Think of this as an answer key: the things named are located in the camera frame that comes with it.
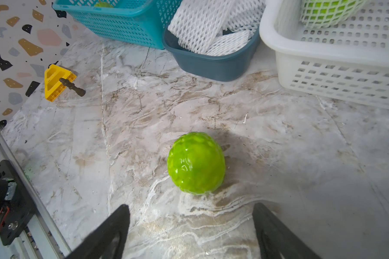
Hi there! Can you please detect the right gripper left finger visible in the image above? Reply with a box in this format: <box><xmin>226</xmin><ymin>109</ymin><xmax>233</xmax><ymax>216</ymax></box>
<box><xmin>67</xmin><ymin>205</ymin><xmax>130</xmax><ymax>259</ymax></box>

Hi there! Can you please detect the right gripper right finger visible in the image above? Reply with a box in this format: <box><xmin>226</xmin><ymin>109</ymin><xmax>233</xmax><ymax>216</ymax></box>
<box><xmin>252</xmin><ymin>203</ymin><xmax>320</xmax><ymax>259</ymax></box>

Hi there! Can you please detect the green custard apple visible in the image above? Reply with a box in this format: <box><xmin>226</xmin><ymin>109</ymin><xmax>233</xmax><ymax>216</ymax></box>
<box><xmin>167</xmin><ymin>132</ymin><xmax>226</xmax><ymax>195</ymax></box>
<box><xmin>94</xmin><ymin>1</ymin><xmax>113</xmax><ymax>8</ymax></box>
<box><xmin>301</xmin><ymin>1</ymin><xmax>357</xmax><ymax>22</ymax></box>

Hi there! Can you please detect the white foam net sleeve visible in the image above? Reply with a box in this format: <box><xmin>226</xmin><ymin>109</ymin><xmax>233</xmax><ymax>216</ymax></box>
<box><xmin>300</xmin><ymin>0</ymin><xmax>371</xmax><ymax>29</ymax></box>

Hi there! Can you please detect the pile of white foam nets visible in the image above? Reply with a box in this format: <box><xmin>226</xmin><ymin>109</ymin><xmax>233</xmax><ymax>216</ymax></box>
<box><xmin>167</xmin><ymin>0</ymin><xmax>266</xmax><ymax>56</ymax></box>

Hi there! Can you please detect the small dark object on table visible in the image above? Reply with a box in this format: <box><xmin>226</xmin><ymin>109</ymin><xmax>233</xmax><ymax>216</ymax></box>
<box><xmin>59</xmin><ymin>78</ymin><xmax>86</xmax><ymax>97</ymax></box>

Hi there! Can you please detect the yellow triangular plastic piece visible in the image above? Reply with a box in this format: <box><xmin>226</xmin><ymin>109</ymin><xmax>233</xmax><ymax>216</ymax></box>
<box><xmin>44</xmin><ymin>64</ymin><xmax>77</xmax><ymax>102</ymax></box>

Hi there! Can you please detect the dark teal small bin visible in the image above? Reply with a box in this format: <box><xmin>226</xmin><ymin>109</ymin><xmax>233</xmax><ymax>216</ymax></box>
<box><xmin>162</xmin><ymin>30</ymin><xmax>260</xmax><ymax>82</ymax></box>

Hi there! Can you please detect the white plastic basket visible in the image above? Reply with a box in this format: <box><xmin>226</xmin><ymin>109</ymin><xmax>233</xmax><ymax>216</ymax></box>
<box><xmin>259</xmin><ymin>1</ymin><xmax>389</xmax><ymax>109</ymax></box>

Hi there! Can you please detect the teal plastic basket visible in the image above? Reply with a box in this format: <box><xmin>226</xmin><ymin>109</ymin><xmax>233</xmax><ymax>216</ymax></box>
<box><xmin>53</xmin><ymin>0</ymin><xmax>181</xmax><ymax>49</ymax></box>

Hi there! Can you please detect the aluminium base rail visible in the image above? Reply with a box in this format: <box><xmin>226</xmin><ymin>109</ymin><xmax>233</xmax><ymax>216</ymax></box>
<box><xmin>0</xmin><ymin>126</ymin><xmax>71</xmax><ymax>259</ymax></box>

